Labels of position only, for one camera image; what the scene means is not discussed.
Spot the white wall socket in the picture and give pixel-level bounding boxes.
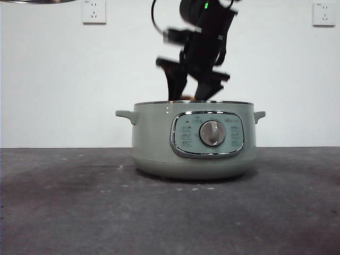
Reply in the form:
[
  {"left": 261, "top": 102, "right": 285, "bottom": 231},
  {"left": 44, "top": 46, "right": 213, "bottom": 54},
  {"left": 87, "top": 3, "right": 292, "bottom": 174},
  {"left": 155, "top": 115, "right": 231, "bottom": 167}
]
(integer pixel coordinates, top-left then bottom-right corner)
[
  {"left": 82, "top": 0, "right": 107, "bottom": 26},
  {"left": 312, "top": 2, "right": 336, "bottom": 28}
]

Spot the black camera cable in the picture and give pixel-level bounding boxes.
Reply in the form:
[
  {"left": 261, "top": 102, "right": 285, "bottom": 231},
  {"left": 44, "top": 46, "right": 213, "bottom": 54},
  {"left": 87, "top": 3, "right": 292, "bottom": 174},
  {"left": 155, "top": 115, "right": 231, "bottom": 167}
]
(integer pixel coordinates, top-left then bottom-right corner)
[{"left": 150, "top": 0, "right": 171, "bottom": 35}]

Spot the glass lid with green knob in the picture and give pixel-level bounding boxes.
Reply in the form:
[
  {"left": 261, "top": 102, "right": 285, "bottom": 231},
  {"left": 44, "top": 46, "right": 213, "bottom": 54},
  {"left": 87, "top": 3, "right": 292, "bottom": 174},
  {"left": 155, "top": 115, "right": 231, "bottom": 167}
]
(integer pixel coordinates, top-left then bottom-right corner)
[{"left": 0, "top": 0, "right": 79, "bottom": 5}]

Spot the sage green electric pot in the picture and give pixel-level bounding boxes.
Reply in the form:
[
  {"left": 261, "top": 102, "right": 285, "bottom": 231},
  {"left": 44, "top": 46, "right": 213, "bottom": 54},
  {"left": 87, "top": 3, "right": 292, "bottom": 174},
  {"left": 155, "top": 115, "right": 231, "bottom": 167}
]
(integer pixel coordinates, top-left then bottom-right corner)
[{"left": 115, "top": 100, "right": 267, "bottom": 182}]

